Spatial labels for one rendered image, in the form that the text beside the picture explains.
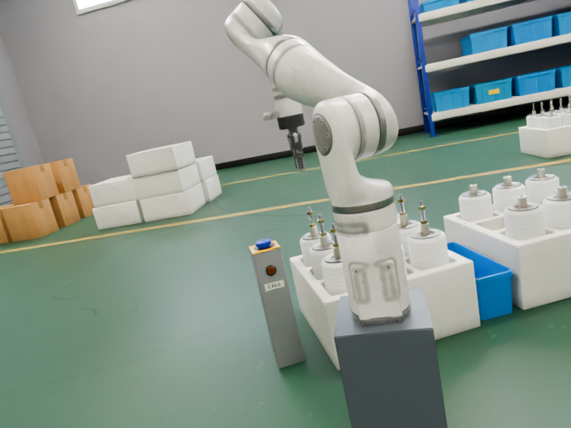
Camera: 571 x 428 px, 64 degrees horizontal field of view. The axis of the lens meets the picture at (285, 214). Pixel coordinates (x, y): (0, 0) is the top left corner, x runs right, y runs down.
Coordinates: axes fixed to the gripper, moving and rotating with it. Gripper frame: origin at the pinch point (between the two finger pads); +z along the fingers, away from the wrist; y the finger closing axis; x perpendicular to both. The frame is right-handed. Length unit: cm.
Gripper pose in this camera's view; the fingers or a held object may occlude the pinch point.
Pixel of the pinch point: (299, 165)
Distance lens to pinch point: 131.4
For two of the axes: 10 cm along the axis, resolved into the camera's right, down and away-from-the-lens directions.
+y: -0.5, -2.1, 9.8
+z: 2.0, 9.5, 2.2
